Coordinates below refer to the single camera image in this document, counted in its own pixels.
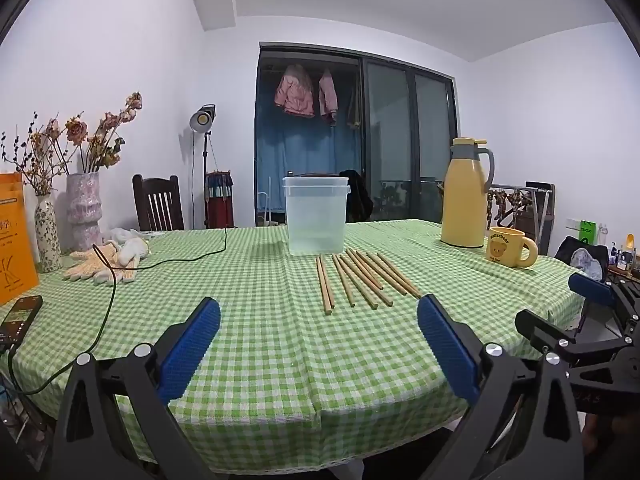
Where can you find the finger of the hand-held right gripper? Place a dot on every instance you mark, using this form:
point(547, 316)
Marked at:
point(545, 337)
point(592, 290)

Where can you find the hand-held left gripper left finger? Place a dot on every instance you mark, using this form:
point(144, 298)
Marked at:
point(192, 350)

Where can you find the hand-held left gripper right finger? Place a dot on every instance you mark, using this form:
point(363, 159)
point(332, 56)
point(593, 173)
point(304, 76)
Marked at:
point(447, 355)

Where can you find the bunch of wooden chopsticks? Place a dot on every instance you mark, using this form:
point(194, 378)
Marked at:
point(360, 280)

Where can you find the clear plastic container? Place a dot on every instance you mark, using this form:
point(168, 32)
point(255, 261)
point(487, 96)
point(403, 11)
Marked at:
point(315, 215)

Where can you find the dark bag with grey patch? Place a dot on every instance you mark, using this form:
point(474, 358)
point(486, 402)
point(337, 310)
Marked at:
point(570, 255)

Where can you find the cluster of small bottles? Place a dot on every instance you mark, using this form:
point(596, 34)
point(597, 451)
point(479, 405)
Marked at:
point(625, 257)

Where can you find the green carton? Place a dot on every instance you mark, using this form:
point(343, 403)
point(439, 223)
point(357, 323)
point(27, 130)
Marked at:
point(587, 232)

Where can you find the green checked tablecloth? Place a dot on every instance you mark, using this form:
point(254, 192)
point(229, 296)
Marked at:
point(260, 320)

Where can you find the yellow bear mug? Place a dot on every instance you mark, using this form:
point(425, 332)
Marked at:
point(504, 247)

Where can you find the metal drying rack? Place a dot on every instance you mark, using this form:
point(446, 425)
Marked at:
point(525, 210)

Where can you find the cream knit glove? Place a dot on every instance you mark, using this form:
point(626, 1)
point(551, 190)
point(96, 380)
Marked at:
point(92, 267)
point(132, 250)

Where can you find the white plastic wrapper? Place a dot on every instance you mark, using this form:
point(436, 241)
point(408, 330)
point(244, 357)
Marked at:
point(120, 233)

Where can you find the dark wooden chair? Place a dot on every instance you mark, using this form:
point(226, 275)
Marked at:
point(157, 205)

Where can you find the yellow thermos jug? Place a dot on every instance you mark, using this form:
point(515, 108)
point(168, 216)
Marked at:
point(464, 200)

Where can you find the black phone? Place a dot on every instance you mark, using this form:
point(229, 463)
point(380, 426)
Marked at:
point(22, 317)

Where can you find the pink ribbed vase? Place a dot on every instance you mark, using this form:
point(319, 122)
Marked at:
point(84, 210)

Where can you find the black bag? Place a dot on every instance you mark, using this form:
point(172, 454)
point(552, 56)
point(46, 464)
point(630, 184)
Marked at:
point(359, 200)

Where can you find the small floral vase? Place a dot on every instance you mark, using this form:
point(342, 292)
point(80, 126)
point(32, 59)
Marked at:
point(47, 235)

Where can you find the orange paper bag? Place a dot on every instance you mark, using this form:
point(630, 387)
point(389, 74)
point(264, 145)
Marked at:
point(15, 240)

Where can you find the blue curtain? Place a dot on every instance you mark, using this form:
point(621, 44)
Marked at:
point(280, 150)

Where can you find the dark glass sliding door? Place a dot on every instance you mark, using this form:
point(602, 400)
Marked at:
point(395, 130)

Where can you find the studio light on stand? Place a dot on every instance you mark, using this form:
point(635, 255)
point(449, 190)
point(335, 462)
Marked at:
point(202, 119)

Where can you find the dried pink flowers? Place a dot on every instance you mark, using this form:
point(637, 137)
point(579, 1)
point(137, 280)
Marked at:
point(102, 135)

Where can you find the slim floral vase with twigs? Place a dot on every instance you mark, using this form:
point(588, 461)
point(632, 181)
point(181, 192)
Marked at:
point(32, 160)

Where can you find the olive hanging cloth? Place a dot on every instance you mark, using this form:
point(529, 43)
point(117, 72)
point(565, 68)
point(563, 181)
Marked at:
point(355, 105)

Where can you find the large pink jacket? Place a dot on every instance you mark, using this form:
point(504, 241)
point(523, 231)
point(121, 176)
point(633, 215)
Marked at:
point(295, 92)

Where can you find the small pink jacket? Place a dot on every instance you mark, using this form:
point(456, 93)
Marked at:
point(327, 95)

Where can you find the white wall socket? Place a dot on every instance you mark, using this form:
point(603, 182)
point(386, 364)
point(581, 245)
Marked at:
point(573, 224)

